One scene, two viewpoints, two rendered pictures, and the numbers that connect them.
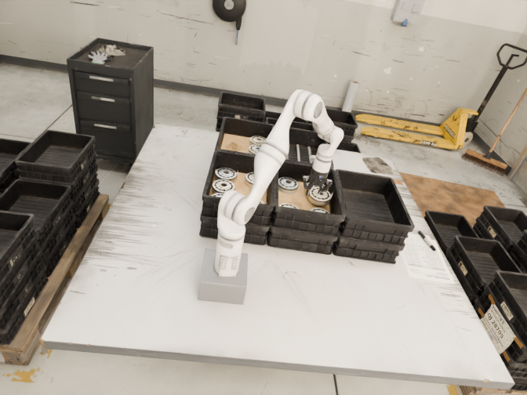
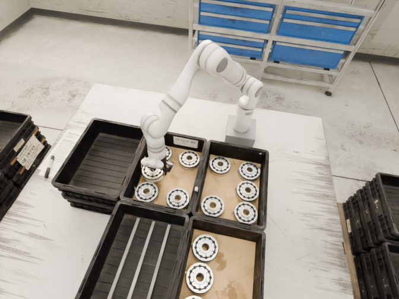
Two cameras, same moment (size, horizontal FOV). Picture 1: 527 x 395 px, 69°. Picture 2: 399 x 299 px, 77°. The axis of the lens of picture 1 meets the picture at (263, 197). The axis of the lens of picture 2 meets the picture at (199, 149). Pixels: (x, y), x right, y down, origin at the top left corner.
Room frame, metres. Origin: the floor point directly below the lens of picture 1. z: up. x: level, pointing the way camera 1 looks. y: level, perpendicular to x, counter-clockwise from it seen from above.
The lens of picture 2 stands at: (2.04, 0.08, 1.87)
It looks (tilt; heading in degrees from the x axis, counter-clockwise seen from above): 53 degrees down; 193
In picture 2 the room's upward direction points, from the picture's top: 5 degrees clockwise
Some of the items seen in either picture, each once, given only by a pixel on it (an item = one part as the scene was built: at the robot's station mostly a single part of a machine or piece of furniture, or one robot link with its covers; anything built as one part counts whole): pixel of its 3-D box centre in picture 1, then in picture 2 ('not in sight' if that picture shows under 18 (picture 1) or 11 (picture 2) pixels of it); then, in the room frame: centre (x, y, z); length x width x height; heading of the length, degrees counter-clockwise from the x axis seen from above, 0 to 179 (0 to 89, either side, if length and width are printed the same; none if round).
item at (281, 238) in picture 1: (299, 215); not in sight; (1.47, -0.19, 0.76); 0.40 x 0.30 x 0.12; 5
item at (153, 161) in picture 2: (321, 160); (155, 152); (1.51, -0.22, 1.06); 0.11 x 0.09 x 0.06; 5
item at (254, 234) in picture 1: (237, 205); not in sight; (1.45, 0.11, 0.76); 0.40 x 0.30 x 0.12; 5
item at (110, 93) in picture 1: (117, 108); not in sight; (2.83, 1.31, 0.45); 0.60 x 0.45 x 0.90; 7
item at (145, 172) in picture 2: (320, 193); (152, 169); (1.49, -0.25, 0.89); 0.10 x 0.10 x 0.01
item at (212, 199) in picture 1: (241, 178); (233, 180); (1.45, 0.11, 0.92); 0.40 x 0.30 x 0.02; 5
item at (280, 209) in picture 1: (307, 188); (167, 167); (1.47, -0.19, 0.92); 0.40 x 0.30 x 0.02; 5
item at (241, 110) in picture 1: (239, 125); not in sight; (3.15, 0.34, 0.37); 0.40 x 0.30 x 0.45; 97
